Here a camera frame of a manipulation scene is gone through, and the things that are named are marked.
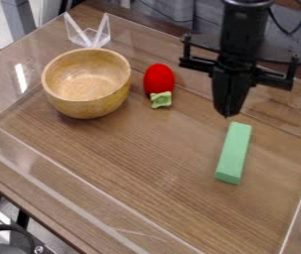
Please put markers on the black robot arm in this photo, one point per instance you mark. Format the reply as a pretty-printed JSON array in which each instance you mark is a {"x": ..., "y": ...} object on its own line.
[{"x": 243, "y": 31}]

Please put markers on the brown wooden bowl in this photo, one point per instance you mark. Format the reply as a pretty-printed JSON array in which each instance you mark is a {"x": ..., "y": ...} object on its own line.
[{"x": 86, "y": 82}]

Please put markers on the clear acrylic tray wall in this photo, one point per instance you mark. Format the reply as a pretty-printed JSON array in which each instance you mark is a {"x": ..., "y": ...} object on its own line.
[{"x": 122, "y": 184}]

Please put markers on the red toy strawberry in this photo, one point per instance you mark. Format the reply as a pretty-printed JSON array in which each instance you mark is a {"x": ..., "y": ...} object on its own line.
[{"x": 158, "y": 85}]

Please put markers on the green foam stick block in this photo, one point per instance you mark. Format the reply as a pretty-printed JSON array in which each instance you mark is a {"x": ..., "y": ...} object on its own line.
[{"x": 232, "y": 159}]

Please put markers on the clear acrylic corner bracket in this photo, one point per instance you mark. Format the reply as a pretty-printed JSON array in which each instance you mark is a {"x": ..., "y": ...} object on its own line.
[{"x": 89, "y": 38}]

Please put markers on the black device bottom left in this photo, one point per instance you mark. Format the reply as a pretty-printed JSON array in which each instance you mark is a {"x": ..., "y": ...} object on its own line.
[{"x": 18, "y": 241}]

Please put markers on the black table leg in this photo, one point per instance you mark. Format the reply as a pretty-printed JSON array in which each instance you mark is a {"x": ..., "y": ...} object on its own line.
[{"x": 23, "y": 219}]

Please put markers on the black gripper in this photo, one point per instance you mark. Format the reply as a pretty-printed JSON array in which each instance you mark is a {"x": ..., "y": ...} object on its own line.
[{"x": 235, "y": 71}]

